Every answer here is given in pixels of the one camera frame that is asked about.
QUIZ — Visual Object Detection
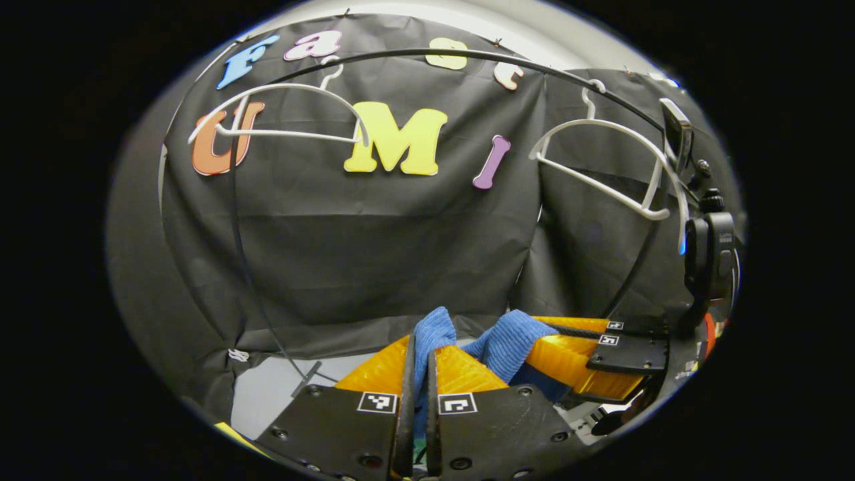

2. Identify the blue garment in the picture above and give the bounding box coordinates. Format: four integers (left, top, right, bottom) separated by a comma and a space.
411, 306, 579, 442

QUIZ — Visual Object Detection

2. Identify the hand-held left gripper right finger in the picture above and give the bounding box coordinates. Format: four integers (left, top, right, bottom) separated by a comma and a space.
425, 345, 590, 480

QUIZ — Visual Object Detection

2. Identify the black clothes rack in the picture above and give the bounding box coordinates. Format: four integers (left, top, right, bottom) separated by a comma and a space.
227, 47, 670, 398

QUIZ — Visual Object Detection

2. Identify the white plastic hanger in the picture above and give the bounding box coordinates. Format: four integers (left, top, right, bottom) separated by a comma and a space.
188, 55, 370, 149
529, 79, 690, 256

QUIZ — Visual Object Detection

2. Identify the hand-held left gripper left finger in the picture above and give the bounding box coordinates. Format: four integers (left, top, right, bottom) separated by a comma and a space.
214, 333, 417, 480

